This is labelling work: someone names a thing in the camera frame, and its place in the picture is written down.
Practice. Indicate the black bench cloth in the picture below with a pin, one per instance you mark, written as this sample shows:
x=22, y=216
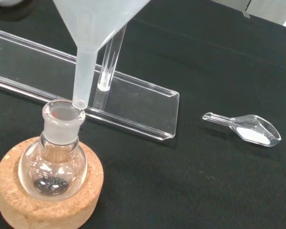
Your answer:
x=205, y=190

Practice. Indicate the clear acrylic funnel stand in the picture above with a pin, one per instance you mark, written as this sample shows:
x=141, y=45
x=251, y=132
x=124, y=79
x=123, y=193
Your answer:
x=138, y=107

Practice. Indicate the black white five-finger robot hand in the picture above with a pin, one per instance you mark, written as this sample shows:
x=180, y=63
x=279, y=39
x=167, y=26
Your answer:
x=1, y=2

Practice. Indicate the clear cloth clip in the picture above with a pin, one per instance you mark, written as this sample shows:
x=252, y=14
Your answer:
x=246, y=14

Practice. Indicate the clear round-bottom flask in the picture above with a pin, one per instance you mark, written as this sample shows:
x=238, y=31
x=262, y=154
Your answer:
x=62, y=133

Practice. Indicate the clear glass weighing funnel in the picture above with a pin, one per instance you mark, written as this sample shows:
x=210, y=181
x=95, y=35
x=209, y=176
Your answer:
x=252, y=133

